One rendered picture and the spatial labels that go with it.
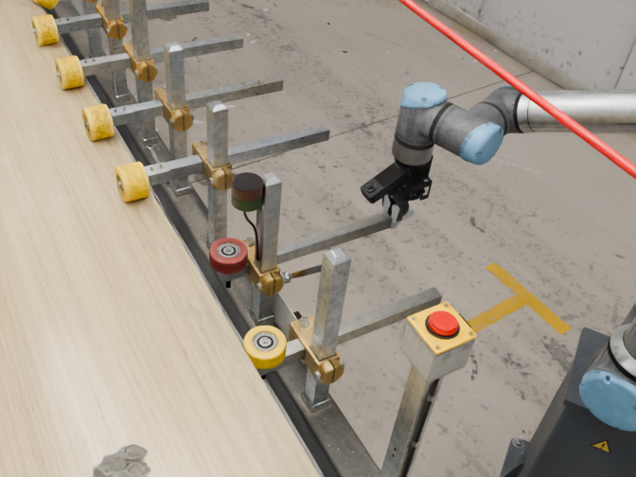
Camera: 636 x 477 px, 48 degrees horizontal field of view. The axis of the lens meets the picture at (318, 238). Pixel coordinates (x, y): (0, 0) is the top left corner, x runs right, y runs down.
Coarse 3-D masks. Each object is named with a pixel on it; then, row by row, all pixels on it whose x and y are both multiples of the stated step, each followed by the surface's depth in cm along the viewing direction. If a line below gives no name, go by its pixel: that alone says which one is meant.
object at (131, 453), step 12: (132, 444) 114; (108, 456) 112; (120, 456) 112; (132, 456) 113; (144, 456) 113; (96, 468) 110; (108, 468) 111; (120, 468) 111; (132, 468) 110; (144, 468) 111
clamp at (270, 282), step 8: (248, 248) 155; (248, 256) 153; (256, 272) 150; (264, 272) 150; (272, 272) 150; (256, 280) 151; (264, 280) 149; (272, 280) 149; (280, 280) 150; (256, 288) 153; (264, 288) 149; (272, 288) 150; (280, 288) 152
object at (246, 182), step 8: (240, 176) 134; (248, 176) 135; (256, 176) 135; (240, 184) 133; (248, 184) 133; (256, 184) 133; (256, 232) 143; (256, 240) 144; (256, 248) 146; (256, 256) 148
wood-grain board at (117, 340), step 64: (0, 0) 222; (0, 64) 195; (0, 128) 174; (64, 128) 176; (0, 192) 156; (64, 192) 158; (0, 256) 142; (64, 256) 144; (128, 256) 146; (0, 320) 131; (64, 320) 132; (128, 320) 134; (192, 320) 135; (0, 384) 121; (64, 384) 122; (128, 384) 123; (192, 384) 124; (256, 384) 126; (0, 448) 112; (64, 448) 113; (192, 448) 115; (256, 448) 116
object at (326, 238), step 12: (372, 216) 168; (384, 216) 169; (336, 228) 164; (348, 228) 164; (360, 228) 165; (372, 228) 167; (384, 228) 169; (300, 240) 160; (312, 240) 160; (324, 240) 161; (336, 240) 163; (348, 240) 165; (288, 252) 157; (300, 252) 159; (312, 252) 161; (228, 276) 152; (240, 276) 154
